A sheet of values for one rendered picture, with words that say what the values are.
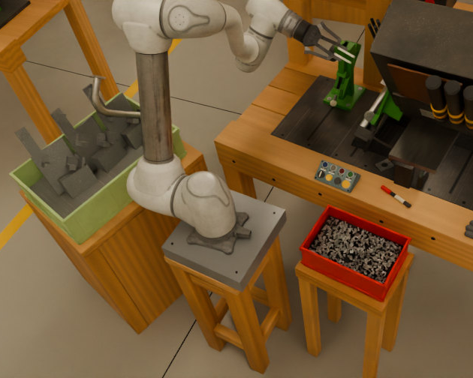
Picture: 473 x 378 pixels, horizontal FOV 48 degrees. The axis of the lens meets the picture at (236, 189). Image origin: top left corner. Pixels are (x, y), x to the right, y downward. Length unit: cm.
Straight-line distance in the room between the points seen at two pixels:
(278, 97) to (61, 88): 238
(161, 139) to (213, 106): 205
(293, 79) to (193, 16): 109
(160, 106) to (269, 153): 62
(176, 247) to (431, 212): 91
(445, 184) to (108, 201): 130
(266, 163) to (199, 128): 157
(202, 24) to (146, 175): 56
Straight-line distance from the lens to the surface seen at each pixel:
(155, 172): 179
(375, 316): 194
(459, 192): 206
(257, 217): 195
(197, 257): 189
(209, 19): 155
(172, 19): 152
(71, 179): 232
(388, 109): 197
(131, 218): 228
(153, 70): 167
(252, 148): 220
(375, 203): 199
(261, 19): 205
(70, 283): 318
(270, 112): 236
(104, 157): 235
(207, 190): 171
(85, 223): 220
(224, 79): 400
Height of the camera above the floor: 248
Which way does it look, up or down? 50 degrees down
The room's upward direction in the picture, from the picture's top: 14 degrees counter-clockwise
